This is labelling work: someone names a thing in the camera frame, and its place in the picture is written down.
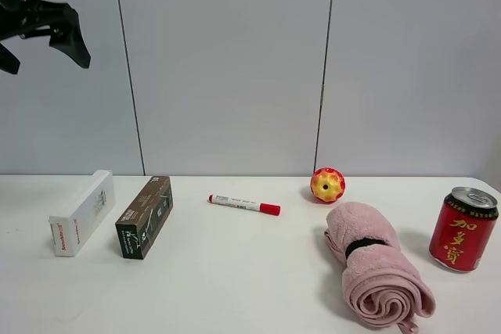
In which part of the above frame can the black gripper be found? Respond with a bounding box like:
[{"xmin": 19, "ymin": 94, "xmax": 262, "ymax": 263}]
[{"xmin": 0, "ymin": 0, "xmax": 91, "ymax": 74}]

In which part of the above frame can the white rectangular carton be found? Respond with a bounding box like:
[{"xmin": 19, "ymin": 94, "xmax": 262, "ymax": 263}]
[{"xmin": 49, "ymin": 170, "xmax": 116, "ymax": 257}]

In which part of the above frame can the dark green brown carton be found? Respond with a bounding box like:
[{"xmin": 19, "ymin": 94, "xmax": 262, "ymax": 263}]
[{"xmin": 115, "ymin": 176, "xmax": 173, "ymax": 260}]

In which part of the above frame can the red white marker pen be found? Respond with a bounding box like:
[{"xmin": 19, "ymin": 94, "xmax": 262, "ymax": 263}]
[{"xmin": 208, "ymin": 195, "xmax": 281, "ymax": 216}]

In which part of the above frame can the red yellow dimpled ball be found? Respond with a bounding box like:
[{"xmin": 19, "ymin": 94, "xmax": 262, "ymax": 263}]
[{"xmin": 310, "ymin": 167, "xmax": 346, "ymax": 203}]

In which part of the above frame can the rolled pink towel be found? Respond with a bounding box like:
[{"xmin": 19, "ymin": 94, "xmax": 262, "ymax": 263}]
[{"xmin": 324, "ymin": 202, "xmax": 436, "ymax": 333}]

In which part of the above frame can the red drink can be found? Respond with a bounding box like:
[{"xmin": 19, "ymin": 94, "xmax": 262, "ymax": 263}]
[{"xmin": 429, "ymin": 187, "xmax": 499, "ymax": 272}]

